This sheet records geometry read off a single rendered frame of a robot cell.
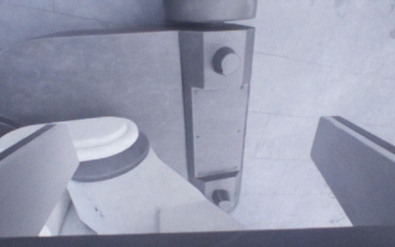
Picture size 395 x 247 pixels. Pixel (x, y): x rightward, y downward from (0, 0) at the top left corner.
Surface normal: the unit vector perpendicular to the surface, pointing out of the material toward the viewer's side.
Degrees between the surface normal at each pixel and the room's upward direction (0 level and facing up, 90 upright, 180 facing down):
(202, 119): 0
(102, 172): 45
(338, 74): 0
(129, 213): 90
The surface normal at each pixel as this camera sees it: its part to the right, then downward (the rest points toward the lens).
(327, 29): 0.22, 0.46
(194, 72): -0.54, 0.41
